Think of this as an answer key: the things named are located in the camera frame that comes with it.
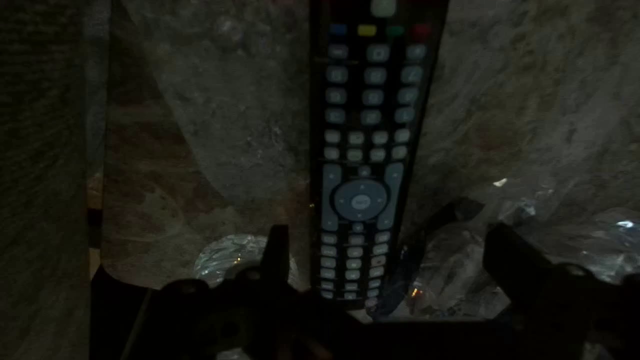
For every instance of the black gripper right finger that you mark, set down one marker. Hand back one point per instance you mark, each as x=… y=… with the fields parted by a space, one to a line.
x=513 y=262

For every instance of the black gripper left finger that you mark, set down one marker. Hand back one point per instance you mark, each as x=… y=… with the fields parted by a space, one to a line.
x=274 y=264

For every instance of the black remote with buttons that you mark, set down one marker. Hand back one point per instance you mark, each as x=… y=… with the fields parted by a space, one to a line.
x=371 y=77

